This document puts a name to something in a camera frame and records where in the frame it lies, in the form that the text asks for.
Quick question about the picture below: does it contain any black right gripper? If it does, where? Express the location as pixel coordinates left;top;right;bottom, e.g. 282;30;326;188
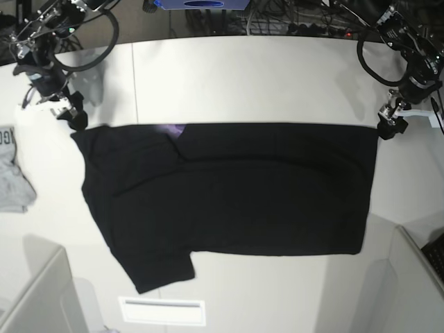
27;67;88;131

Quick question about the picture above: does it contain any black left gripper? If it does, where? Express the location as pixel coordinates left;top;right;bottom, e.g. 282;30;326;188
377;74;441;140

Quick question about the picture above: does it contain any black T-shirt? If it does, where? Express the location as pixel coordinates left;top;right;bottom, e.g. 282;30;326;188
71;123;378;293

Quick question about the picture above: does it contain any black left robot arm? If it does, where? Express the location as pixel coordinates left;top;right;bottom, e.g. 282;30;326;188
338;1;443;140

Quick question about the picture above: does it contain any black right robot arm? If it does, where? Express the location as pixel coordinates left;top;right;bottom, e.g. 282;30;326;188
8;1;119;131

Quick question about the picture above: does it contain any grey folded garment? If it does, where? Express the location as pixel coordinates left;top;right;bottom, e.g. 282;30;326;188
1;126;37;213

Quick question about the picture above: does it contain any black power strip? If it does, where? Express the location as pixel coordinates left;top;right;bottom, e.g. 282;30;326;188
286;24;359;39

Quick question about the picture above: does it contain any black keyboard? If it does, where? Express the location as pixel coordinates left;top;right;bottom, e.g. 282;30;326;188
421;234;444;281

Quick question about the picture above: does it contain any blue box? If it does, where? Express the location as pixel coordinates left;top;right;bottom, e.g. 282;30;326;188
154;0;250;10

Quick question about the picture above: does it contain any white partition panel right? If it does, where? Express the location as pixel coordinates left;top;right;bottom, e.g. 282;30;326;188
358;227;443;332

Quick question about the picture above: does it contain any white partition panel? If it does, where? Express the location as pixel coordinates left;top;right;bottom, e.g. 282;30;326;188
1;246;89;333
358;227;443;332

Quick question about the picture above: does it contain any white partition panel left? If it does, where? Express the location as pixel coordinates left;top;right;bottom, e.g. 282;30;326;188
1;246;89;333

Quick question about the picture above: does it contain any white label plate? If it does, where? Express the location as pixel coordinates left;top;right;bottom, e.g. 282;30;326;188
119;297;206;327

